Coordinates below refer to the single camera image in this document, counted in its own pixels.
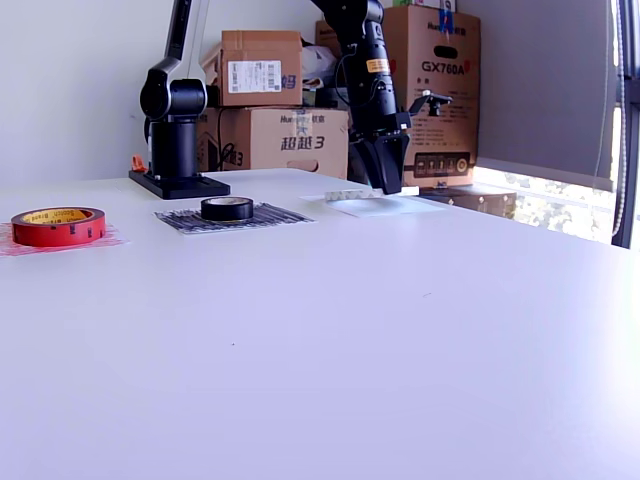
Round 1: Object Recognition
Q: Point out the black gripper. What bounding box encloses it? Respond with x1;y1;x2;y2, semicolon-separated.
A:
348;109;414;197

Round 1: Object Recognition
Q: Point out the white tape roll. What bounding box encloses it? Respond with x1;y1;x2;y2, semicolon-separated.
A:
323;185;420;202

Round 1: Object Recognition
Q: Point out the red tape roll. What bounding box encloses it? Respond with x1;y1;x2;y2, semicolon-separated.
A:
10;206;107;249

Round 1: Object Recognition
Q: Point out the black tape roll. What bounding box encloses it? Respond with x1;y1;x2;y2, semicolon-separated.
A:
200;196;256;223

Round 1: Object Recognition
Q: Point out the plain white paper sheet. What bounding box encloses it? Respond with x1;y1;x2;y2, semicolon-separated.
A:
298;189;448;220

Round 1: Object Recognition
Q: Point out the tall GX760A cardboard box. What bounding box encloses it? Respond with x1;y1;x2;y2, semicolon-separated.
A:
314;4;482;190

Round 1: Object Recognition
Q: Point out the teal and black carton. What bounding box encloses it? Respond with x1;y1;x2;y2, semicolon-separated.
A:
317;83;394;187

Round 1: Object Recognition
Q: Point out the black scribbled paper sheet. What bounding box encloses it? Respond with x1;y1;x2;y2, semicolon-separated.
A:
153;201;317;236

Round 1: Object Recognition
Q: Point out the white plastic bag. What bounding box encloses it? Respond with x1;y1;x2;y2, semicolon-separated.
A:
301;44;339;92

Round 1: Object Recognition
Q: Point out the brown Huntkey cardboard box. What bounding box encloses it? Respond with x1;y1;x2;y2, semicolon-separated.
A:
197;106;350;180

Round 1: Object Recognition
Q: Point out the small labelled cardboard box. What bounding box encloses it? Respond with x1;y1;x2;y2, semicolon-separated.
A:
199;29;305;109

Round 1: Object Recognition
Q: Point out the grey roller blind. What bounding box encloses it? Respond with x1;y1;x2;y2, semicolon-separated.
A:
457;0;619;194

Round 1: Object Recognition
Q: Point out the red scribbled paper sheet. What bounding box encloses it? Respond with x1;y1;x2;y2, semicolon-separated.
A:
0;219;131;259

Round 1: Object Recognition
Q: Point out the camera board on black bracket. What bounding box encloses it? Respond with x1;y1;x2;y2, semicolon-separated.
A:
406;88;455;118

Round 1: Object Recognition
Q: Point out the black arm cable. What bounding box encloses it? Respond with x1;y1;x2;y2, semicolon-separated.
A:
333;42;359;111

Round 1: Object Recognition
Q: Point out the black power cable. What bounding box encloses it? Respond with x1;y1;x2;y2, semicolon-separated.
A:
215;107;237;174

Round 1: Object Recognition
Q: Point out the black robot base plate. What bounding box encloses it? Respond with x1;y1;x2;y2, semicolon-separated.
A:
128;168;232;201

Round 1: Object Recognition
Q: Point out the white bead chain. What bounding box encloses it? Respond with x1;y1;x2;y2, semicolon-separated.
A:
610;0;630;237

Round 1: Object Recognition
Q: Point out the dark window frame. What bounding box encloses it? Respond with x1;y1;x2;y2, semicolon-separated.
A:
612;74;640;250

